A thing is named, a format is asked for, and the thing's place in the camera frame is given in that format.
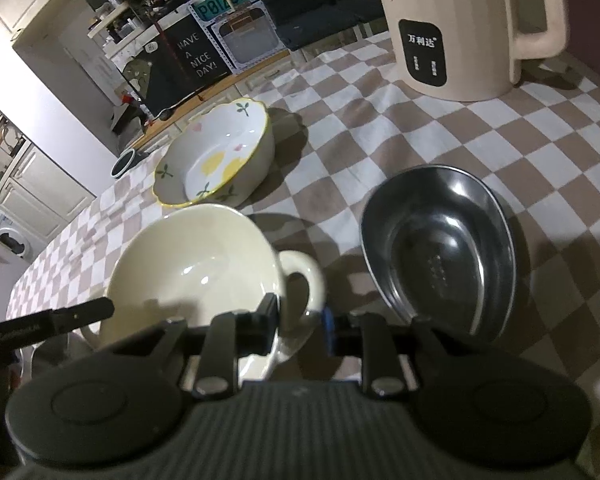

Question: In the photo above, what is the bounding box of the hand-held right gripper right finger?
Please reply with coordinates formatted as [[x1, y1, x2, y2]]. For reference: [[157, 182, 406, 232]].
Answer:
[[322, 310, 486, 401]]

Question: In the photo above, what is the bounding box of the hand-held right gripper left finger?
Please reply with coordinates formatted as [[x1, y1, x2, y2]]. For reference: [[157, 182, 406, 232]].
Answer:
[[105, 292, 281, 396]]

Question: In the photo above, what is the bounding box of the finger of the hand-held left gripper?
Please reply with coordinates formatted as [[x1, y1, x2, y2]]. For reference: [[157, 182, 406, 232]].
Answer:
[[0, 298, 116, 352]]

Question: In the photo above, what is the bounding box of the white plate with dark rim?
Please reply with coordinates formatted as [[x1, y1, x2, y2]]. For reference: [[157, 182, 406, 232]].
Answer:
[[275, 310, 323, 361]]

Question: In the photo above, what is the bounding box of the cream two-handled ceramic bowl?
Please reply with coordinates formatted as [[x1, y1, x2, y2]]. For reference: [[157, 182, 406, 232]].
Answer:
[[82, 205, 328, 381]]

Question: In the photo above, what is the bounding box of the oval stainless steel bowl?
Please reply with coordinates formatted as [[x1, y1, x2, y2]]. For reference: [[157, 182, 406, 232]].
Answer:
[[360, 165, 518, 338]]

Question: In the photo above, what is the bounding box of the floral yellow-rimmed ceramic bowl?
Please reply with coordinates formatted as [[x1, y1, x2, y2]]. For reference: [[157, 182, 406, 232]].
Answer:
[[152, 99, 277, 209]]

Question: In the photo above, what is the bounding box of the white washing machine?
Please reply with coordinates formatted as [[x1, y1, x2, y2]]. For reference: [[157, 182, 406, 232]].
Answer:
[[0, 207, 36, 263]]

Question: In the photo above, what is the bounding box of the white kitchen cabinet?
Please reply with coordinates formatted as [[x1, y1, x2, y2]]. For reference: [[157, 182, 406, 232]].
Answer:
[[2, 140, 96, 256]]

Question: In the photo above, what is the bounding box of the black round bin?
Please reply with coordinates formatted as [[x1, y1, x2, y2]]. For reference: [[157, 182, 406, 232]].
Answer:
[[111, 149, 151, 179]]

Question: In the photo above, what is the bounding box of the brown white checkered tablecloth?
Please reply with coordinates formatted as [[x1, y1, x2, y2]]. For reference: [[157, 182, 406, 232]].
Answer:
[[7, 30, 600, 480]]

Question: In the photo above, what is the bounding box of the black message board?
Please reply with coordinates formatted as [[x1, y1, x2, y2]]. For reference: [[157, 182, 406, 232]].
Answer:
[[142, 20, 233, 116]]

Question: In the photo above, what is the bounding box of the white shelf cart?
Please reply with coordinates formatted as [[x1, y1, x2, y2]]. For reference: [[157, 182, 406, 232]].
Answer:
[[87, 0, 151, 46]]

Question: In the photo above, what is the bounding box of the dark sofa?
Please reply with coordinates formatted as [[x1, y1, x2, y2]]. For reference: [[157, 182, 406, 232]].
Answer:
[[252, 0, 396, 51]]

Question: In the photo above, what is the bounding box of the cream electric kettle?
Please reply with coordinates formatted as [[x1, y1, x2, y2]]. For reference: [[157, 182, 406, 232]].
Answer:
[[369, 0, 568, 103]]

